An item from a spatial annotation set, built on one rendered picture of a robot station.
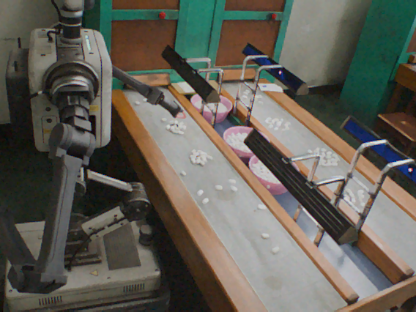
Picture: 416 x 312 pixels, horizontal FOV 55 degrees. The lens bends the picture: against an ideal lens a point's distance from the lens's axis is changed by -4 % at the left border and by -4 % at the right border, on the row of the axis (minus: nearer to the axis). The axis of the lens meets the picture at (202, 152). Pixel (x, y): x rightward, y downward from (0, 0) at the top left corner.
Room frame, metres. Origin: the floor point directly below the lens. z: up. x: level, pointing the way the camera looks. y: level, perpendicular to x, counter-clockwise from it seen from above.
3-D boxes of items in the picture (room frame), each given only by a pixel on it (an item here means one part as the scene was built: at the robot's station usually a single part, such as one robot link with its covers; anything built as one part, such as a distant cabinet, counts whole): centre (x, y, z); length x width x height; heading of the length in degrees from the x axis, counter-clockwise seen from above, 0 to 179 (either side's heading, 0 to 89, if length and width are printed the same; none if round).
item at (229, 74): (2.76, -0.16, 0.83); 0.30 x 0.06 x 0.07; 121
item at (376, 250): (1.92, -0.46, 0.71); 1.81 x 0.05 x 0.11; 31
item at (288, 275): (1.66, -0.03, 0.73); 1.81 x 0.30 x 0.02; 31
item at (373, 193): (1.48, -0.77, 0.90); 0.20 x 0.19 x 0.45; 31
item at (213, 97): (2.06, 0.15, 1.08); 0.62 x 0.08 x 0.07; 31
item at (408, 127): (3.21, -1.77, 0.45); 0.44 x 0.43 x 0.91; 28
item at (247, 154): (1.98, -0.23, 0.72); 0.27 x 0.27 x 0.10
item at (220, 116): (2.35, -0.01, 0.72); 0.27 x 0.27 x 0.10
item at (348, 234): (1.23, -0.35, 1.08); 0.62 x 0.08 x 0.07; 31
